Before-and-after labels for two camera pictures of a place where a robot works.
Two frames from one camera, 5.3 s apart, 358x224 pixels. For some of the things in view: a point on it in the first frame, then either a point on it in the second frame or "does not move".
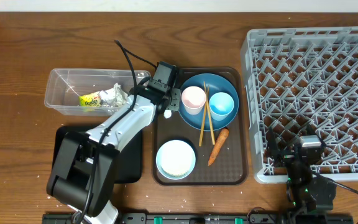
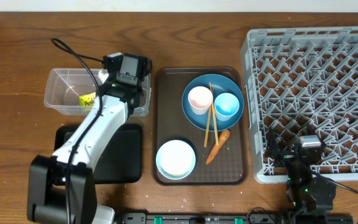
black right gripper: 285,157 does not move
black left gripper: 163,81 → 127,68
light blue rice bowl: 176,159 does not move
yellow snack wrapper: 92,99 does not move
